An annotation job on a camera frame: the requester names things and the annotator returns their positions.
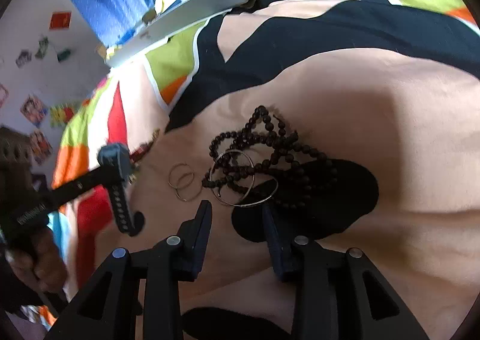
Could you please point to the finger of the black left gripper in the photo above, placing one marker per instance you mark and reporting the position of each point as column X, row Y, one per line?
column 116, row 167

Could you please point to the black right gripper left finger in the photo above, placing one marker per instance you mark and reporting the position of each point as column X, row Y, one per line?
column 106, row 306

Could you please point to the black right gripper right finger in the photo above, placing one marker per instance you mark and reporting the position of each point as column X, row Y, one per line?
column 338, row 295

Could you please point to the large silver bangle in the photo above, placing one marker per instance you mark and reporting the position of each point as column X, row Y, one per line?
column 233, row 169
column 256, row 196

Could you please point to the person's left hand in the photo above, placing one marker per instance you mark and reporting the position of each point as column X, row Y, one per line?
column 47, row 272

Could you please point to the colourful cartoon bed quilt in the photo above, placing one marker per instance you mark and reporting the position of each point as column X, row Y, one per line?
column 392, row 85

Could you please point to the family cartoon wall poster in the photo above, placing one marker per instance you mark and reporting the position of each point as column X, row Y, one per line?
column 41, row 148

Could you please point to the cartoon character wall poster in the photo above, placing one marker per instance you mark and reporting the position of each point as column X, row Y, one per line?
column 34, row 110

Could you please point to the red square wall paper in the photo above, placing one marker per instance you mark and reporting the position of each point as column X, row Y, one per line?
column 60, row 20

